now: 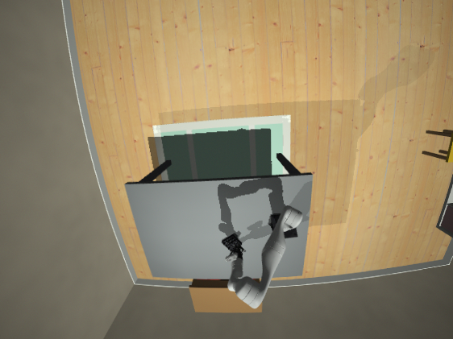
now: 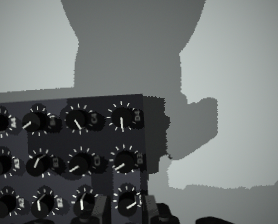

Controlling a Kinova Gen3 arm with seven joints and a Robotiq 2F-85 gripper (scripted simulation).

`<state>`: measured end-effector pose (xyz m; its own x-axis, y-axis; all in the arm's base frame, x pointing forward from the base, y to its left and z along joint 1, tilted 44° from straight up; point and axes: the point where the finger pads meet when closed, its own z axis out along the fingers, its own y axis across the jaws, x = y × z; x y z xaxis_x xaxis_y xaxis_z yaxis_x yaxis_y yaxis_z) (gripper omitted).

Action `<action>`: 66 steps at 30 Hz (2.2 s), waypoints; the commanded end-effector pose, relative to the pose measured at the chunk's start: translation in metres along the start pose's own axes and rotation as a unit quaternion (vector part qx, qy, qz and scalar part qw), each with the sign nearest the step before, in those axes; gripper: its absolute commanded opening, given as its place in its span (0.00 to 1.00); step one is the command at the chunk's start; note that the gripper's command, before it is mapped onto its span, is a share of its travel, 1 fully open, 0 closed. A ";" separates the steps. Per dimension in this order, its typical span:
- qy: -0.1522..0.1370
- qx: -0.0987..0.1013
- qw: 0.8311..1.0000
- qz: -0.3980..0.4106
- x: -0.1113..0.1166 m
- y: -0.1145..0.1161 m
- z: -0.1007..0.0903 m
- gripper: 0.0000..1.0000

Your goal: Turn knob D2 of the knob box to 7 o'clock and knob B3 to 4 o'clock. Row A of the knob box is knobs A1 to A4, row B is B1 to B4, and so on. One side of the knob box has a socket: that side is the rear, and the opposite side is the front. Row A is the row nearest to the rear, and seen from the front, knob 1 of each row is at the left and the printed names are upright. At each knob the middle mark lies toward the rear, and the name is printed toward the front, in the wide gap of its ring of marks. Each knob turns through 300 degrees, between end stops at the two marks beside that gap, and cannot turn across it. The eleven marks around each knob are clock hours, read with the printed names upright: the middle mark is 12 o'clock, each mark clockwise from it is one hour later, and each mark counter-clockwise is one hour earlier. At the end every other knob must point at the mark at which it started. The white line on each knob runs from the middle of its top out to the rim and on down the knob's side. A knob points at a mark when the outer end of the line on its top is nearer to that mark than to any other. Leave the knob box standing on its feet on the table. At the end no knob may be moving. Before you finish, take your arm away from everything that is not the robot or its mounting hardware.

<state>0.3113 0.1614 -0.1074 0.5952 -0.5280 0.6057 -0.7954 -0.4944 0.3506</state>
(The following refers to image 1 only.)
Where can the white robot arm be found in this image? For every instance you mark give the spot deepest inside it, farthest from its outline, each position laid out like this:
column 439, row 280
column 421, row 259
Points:
column 247, row 289

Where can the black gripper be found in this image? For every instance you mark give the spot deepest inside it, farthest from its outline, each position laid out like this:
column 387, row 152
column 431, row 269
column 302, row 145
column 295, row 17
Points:
column 238, row 247

